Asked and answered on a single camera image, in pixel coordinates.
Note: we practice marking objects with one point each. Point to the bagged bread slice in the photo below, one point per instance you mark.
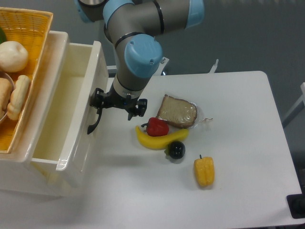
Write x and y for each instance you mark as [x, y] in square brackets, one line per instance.
[180, 113]

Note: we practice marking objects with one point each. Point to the white drawer cabinet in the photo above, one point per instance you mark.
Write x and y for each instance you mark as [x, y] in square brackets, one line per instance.
[31, 165]

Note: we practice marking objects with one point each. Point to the brown bread loaf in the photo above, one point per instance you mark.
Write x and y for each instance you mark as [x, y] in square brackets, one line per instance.
[5, 92]

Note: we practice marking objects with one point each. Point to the yellow wicker basket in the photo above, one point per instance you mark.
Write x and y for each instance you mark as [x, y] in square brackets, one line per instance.
[31, 29]

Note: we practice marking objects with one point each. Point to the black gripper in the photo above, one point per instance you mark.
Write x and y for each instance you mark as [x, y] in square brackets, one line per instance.
[132, 105]

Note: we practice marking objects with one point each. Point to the white drawer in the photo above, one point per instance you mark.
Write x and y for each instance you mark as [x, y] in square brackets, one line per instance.
[64, 144]

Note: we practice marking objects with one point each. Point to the black device at edge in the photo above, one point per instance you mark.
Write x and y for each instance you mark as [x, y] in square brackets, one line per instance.
[296, 203]

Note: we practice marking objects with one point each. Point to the white frame at right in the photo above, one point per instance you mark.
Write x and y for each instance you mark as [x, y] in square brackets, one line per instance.
[295, 109]

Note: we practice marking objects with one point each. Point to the yellow bell pepper toy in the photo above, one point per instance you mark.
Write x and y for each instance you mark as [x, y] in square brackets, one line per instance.
[204, 171]

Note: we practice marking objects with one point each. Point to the red bell pepper toy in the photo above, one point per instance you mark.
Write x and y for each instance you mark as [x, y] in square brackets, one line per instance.
[156, 127]

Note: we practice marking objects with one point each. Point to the white round bun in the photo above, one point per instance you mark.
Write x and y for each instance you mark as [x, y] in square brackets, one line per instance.
[13, 56]

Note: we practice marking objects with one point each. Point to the grey bowl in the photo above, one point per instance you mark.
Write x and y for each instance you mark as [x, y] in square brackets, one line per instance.
[5, 75]

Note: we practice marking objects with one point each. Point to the black top drawer handle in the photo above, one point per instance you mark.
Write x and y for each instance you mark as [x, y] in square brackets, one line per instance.
[94, 124]

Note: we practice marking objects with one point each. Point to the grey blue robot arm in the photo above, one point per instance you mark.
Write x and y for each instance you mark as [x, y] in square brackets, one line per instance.
[131, 26]

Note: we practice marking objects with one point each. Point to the green vegetable toy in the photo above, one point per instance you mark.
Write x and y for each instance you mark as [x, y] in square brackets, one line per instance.
[3, 37]

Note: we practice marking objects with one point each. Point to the black mangosteen toy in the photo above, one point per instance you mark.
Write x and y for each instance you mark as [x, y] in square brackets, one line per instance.
[175, 150]

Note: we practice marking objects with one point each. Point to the beige bread roll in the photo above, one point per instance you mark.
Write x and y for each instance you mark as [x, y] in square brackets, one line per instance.
[18, 97]

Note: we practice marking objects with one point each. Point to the yellow banana toy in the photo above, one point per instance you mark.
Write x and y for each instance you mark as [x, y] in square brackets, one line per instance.
[160, 142]

